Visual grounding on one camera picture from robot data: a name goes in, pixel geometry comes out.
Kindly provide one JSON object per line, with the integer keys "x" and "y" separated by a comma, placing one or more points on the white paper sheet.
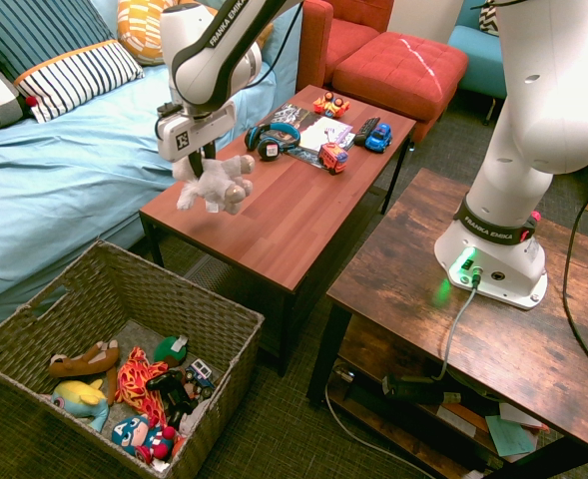
{"x": 455, "y": 418}

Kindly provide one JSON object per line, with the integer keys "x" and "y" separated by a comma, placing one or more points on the red tufted ottoman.
{"x": 398, "y": 70}

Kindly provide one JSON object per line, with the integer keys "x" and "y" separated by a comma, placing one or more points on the blue black headphones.
{"x": 272, "y": 148}

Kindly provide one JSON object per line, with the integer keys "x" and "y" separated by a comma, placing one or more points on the dark cover magazine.
{"x": 298, "y": 117}

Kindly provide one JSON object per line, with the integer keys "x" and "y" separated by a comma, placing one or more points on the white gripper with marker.
{"x": 198, "y": 132}

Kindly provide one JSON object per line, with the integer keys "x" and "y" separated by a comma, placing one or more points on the black white chevron pillow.
{"x": 487, "y": 20}

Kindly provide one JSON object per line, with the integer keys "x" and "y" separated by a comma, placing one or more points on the orange flame print plush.
{"x": 136, "y": 379}

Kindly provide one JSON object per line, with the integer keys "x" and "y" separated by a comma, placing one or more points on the white book purple print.
{"x": 331, "y": 131}

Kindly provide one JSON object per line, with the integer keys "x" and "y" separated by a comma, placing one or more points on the Captain America plush doll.
{"x": 139, "y": 439}

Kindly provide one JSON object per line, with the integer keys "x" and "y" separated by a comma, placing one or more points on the teal paper note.
{"x": 510, "y": 436}

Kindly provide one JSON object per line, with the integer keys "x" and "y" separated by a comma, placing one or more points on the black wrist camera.
{"x": 169, "y": 111}

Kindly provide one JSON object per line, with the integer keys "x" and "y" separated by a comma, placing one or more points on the white stuffed toy animal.
{"x": 223, "y": 182}

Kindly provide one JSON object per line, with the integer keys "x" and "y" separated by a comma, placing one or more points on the black remote control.
{"x": 367, "y": 130}

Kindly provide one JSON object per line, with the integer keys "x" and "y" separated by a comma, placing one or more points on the orange white patterned pillow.
{"x": 139, "y": 30}

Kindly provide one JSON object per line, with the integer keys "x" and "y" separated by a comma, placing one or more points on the blue white toy truck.
{"x": 199, "y": 374}

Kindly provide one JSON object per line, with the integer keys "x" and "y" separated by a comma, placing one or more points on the green round plush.
{"x": 166, "y": 351}

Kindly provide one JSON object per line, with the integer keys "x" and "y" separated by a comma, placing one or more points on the black power unit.
{"x": 413, "y": 389}

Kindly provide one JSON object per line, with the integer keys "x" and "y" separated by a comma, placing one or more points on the blue toy car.
{"x": 378, "y": 137}

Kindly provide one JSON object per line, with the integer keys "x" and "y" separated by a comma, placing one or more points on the yellow blue plush pony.
{"x": 81, "y": 396}

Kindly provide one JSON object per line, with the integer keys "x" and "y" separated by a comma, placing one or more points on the dark blue striped cushion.
{"x": 34, "y": 30}

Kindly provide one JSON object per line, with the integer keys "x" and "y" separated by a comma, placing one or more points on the red-brown wooden coffee table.
{"x": 298, "y": 224}

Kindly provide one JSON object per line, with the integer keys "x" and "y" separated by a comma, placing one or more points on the black game controller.
{"x": 171, "y": 391}

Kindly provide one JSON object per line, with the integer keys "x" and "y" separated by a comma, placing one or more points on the teal sofa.
{"x": 478, "y": 57}

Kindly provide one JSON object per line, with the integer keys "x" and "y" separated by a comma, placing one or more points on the red toy fire truck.
{"x": 332, "y": 158}

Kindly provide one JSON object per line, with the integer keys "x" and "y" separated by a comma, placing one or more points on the orange red toy vehicle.
{"x": 331, "y": 105}

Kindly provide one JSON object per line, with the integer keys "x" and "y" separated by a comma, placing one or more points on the light blue covered bed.
{"x": 74, "y": 164}

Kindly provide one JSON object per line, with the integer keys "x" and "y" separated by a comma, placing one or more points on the grey woven wicker basket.
{"x": 198, "y": 309}

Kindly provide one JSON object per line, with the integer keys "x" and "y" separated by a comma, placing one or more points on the brown plush animal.
{"x": 86, "y": 364}

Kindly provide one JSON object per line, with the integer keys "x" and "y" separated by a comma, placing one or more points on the white navy striped pillow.
{"x": 79, "y": 80}

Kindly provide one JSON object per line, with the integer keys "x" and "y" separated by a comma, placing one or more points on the rustic dark wood side table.
{"x": 398, "y": 279}

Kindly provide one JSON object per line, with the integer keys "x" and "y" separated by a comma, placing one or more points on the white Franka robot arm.
{"x": 538, "y": 115}

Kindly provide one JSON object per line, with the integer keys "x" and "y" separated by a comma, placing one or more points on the red armchair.
{"x": 361, "y": 37}

